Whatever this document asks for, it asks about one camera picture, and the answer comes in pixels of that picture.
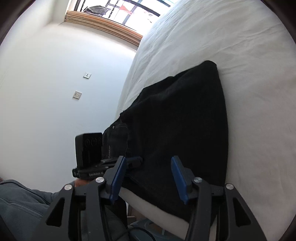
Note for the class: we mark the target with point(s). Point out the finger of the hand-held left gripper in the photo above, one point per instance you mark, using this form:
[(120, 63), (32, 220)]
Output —
[(135, 161)]

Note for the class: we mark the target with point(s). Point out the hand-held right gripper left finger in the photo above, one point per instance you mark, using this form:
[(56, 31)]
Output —
[(116, 180)]

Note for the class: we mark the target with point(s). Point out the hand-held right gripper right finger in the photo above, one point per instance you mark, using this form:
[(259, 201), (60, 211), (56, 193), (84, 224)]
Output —
[(180, 183)]

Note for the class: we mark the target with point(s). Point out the black denim pants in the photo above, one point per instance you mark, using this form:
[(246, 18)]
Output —
[(180, 129)]

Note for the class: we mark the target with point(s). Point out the person's left forearm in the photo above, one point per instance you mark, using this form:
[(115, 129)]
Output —
[(25, 206)]

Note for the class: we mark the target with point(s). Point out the person's left hand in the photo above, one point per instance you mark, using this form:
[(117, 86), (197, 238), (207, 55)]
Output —
[(82, 183)]

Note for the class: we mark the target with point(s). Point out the pale blue object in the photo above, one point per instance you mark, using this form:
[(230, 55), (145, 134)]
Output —
[(148, 231)]

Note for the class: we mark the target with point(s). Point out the bed with white sheet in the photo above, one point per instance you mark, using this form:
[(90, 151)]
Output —
[(249, 81)]

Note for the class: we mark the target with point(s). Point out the beige curtain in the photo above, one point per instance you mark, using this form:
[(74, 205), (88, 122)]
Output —
[(106, 27)]

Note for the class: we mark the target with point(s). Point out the grey hanging garment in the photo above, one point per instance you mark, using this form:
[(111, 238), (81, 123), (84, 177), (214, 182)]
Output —
[(96, 10)]

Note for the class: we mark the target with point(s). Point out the red hanging cloth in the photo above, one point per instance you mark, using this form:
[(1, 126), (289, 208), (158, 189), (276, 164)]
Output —
[(127, 9)]

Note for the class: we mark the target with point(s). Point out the white five-hole wall socket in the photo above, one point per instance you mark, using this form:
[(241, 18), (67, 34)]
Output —
[(77, 95)]

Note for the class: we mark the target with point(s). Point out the small white wall socket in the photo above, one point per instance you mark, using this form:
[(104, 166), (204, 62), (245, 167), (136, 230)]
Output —
[(87, 75)]

